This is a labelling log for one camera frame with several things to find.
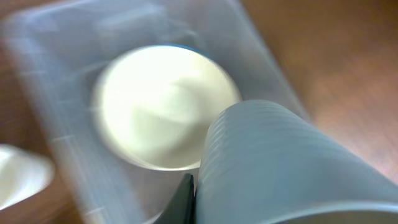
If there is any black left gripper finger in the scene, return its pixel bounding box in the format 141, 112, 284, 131
154, 174, 195, 224

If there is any grey cup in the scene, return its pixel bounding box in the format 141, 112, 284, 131
196, 100, 397, 223

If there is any cream bowl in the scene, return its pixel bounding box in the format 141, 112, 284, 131
91, 45, 242, 171

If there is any cream cup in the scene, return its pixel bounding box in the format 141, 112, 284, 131
1, 144, 55, 210

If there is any clear plastic storage bin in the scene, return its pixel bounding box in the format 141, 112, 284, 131
4, 1, 307, 223

